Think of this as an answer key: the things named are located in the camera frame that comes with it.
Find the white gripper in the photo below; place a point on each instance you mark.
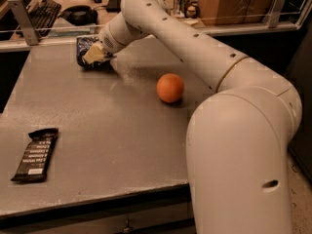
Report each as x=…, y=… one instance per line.
x=106, y=42

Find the blue chip bag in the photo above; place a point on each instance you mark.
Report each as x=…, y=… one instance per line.
x=83, y=45

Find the black rxbar chocolate bar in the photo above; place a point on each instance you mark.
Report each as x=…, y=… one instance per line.
x=36, y=157

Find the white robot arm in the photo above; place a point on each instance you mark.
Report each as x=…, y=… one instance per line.
x=237, y=138

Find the black headphones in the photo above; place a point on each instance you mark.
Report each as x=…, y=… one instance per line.
x=80, y=15

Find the black keyboard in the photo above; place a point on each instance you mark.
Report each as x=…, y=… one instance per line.
x=43, y=16

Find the glass divider panel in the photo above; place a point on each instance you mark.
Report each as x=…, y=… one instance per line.
x=291, y=19

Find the orange fruit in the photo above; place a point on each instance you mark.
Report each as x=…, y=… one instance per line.
x=170, y=88

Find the silver drink can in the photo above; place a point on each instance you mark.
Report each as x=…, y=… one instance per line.
x=180, y=8

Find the small round figurine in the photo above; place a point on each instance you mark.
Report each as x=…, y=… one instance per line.
x=191, y=12

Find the brown cardboard box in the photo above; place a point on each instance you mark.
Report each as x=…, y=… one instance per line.
x=223, y=12

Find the grey table drawer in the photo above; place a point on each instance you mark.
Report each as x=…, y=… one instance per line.
x=151, y=213

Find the left metal bracket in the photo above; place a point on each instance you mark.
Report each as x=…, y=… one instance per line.
x=29, y=33

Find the metal bracket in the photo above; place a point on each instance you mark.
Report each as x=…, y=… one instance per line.
x=29, y=33
x=274, y=13

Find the right metal bracket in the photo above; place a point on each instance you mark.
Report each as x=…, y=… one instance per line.
x=274, y=13

